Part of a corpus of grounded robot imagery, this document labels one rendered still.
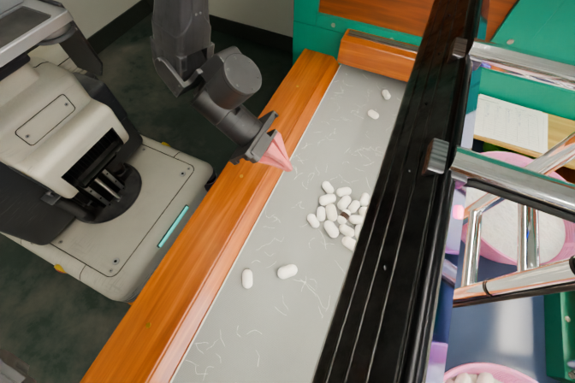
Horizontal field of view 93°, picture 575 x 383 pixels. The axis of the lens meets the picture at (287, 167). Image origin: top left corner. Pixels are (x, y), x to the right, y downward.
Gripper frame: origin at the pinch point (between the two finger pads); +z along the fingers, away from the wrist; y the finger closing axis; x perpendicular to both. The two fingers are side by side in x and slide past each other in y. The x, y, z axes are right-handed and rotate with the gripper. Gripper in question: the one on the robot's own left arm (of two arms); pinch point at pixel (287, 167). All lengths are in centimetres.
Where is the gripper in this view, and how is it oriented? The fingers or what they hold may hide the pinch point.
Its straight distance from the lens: 50.3
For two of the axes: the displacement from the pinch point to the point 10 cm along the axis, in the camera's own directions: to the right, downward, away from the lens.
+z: 6.9, 6.1, 3.9
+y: 4.1, -7.7, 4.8
